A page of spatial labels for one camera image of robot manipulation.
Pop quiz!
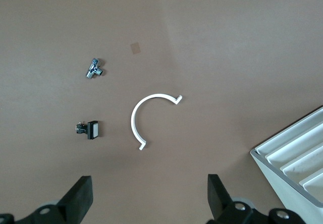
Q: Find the white drawer cabinet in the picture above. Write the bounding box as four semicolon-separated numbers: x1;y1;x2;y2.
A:
249;104;323;224

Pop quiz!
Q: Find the chrome tee pipe fitting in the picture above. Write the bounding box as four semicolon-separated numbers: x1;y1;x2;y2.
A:
85;57;104;79

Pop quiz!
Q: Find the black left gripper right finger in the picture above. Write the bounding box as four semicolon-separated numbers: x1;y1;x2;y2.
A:
207;174;254;224

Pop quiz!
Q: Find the black switch with white face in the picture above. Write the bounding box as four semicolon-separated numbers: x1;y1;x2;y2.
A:
75;120;100;140

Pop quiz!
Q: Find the brown tape patch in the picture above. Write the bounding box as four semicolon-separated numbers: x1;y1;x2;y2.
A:
130;42;142;55

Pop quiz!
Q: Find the white curved plastic bracket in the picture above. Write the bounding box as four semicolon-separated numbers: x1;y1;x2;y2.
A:
130;93;183;152

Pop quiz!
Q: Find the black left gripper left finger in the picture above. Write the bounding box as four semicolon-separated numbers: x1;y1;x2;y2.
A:
15;175;94;224

